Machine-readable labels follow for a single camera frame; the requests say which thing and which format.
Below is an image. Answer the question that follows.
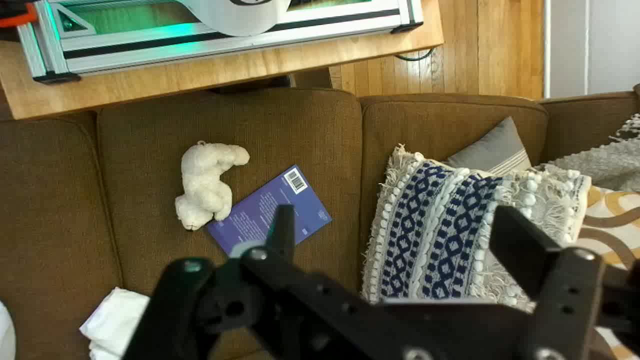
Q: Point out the white folded cloth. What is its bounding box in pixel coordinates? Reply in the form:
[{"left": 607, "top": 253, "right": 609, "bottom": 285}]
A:
[{"left": 77, "top": 287, "right": 151, "bottom": 360}]

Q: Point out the white plush toy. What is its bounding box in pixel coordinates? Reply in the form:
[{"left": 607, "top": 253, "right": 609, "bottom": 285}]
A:
[{"left": 174, "top": 141, "right": 251, "bottom": 233}]

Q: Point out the blue purple book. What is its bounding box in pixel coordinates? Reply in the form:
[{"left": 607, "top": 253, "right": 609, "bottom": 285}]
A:
[{"left": 206, "top": 164, "right": 334, "bottom": 260}]

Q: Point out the orange black clamp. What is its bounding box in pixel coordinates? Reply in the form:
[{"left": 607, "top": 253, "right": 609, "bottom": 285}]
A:
[{"left": 0, "top": 3, "right": 39, "bottom": 31}]

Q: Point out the grey knit blanket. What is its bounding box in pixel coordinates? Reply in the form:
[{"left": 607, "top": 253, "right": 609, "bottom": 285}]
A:
[{"left": 546, "top": 112, "right": 640, "bottom": 196}]

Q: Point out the tan brown wavy pillow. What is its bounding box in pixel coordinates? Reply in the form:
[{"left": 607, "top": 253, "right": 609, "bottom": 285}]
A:
[{"left": 575, "top": 186, "right": 640, "bottom": 360}]

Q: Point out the grey striped pillow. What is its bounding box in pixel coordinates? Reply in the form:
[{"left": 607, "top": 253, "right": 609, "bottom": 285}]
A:
[{"left": 445, "top": 116, "right": 535, "bottom": 177}]

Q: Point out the wooden table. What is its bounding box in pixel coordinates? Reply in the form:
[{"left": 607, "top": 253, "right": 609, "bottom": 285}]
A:
[{"left": 0, "top": 0, "right": 445, "bottom": 123}]

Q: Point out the black floor cable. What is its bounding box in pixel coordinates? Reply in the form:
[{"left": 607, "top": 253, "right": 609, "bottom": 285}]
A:
[{"left": 391, "top": 47, "right": 435, "bottom": 64}]

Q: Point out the brown fabric sofa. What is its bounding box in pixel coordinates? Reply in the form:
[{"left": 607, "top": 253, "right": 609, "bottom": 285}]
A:
[{"left": 0, "top": 85, "right": 640, "bottom": 360}]

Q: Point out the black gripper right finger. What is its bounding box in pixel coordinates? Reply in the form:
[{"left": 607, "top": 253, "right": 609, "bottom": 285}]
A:
[{"left": 488, "top": 205, "right": 607, "bottom": 360}]

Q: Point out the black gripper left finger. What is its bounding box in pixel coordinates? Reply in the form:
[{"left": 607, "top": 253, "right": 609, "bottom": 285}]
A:
[{"left": 124, "top": 203, "right": 298, "bottom": 360}]

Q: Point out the blue white patterned pillow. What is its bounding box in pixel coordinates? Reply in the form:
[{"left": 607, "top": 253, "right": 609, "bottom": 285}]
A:
[{"left": 359, "top": 145, "right": 593, "bottom": 317}]

